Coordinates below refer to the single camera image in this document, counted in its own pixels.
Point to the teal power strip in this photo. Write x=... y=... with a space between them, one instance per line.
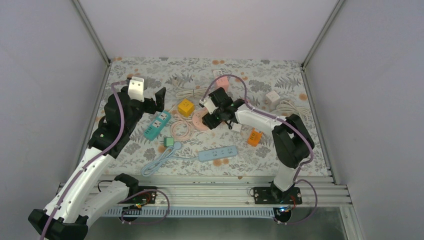
x=156 y=126

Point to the blue power strip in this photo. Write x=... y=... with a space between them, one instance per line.
x=217 y=153

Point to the floral patterned table mat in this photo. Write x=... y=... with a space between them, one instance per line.
x=187 y=78

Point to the aluminium corner frame post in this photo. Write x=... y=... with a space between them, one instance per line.
x=328 y=23

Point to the white power strip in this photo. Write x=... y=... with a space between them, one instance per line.
x=217 y=73

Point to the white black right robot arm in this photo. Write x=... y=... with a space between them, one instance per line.
x=292 y=141

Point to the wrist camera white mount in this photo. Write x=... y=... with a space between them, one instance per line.
x=208 y=104
x=136 y=88

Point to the green small adapter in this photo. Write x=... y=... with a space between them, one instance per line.
x=168 y=142

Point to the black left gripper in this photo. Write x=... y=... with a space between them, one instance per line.
x=152 y=108

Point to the aluminium rail base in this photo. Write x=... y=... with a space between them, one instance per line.
x=231 y=196

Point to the yellow cube socket adapter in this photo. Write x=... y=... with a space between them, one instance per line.
x=185 y=108

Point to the orange power strip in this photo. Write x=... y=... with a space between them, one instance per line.
x=254 y=137

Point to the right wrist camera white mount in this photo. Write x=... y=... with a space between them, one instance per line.
x=208 y=104

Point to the left aluminium corner post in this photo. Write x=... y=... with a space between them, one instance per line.
x=91 y=31

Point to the white cube socket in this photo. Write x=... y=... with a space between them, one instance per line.
x=272 y=97

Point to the pink cube socket adapter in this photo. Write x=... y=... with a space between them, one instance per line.
x=222 y=82

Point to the white small charger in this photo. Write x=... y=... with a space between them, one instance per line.
x=236 y=127

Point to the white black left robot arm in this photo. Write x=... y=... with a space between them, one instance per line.
x=71 y=213

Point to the round pink power socket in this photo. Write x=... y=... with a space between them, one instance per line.
x=197 y=120

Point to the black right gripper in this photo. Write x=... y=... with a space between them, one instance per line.
x=208 y=122

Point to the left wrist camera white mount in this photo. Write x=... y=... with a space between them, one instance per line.
x=136 y=88

